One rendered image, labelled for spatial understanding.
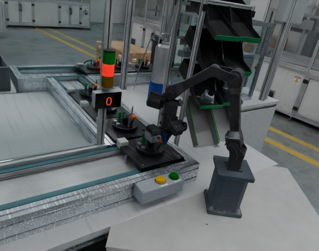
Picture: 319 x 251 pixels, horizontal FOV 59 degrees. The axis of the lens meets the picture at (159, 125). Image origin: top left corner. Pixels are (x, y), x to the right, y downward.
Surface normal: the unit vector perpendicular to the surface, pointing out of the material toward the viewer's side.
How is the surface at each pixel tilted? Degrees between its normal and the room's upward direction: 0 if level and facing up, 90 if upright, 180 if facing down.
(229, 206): 90
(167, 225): 0
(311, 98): 90
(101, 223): 0
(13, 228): 90
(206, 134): 45
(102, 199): 90
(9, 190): 0
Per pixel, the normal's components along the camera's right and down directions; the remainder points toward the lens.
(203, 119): 0.40, -0.31
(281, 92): -0.73, 0.19
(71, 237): 0.15, -0.89
